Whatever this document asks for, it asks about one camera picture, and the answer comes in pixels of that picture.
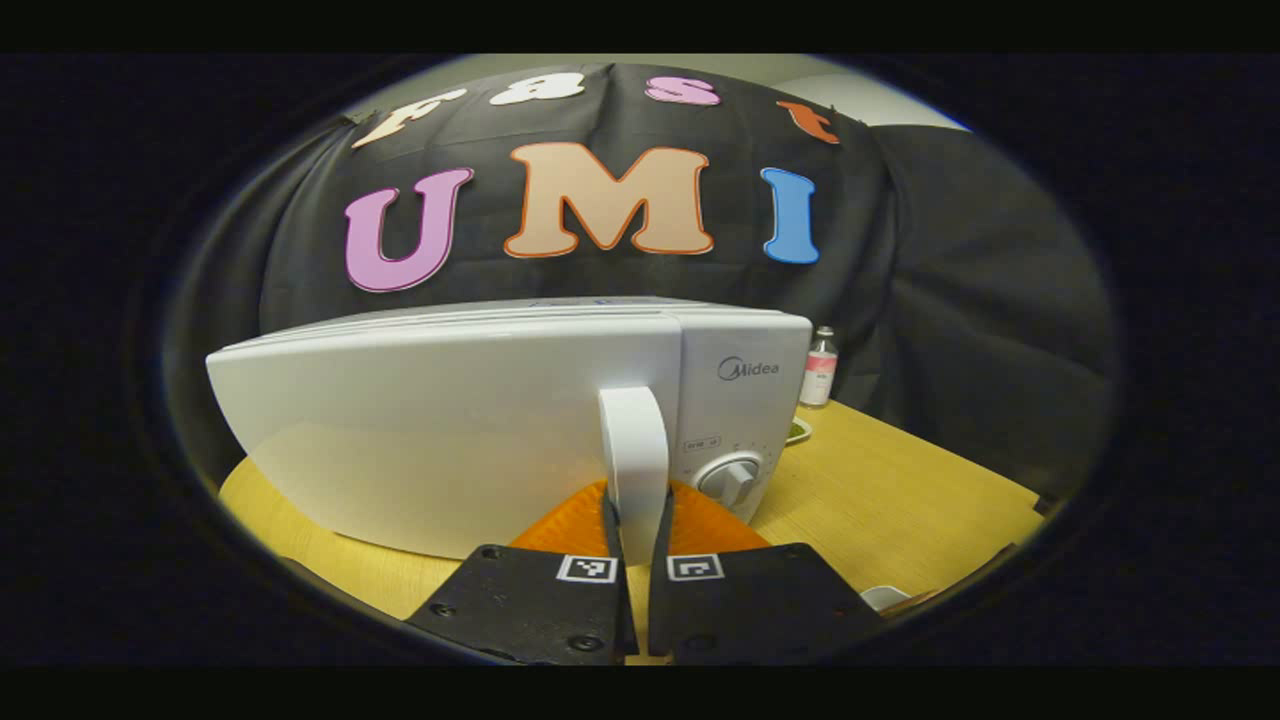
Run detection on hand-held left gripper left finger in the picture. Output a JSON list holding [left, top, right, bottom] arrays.
[[405, 480, 638, 666]]

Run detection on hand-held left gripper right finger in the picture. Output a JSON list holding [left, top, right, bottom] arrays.
[[648, 480, 886, 666]]

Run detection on white microwave oven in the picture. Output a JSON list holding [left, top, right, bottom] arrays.
[[205, 296, 813, 561]]

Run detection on small bottle with pink label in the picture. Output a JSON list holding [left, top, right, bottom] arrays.
[[800, 326, 839, 408]]

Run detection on black backdrop cloth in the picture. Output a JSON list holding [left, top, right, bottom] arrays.
[[165, 62, 1116, 501]]

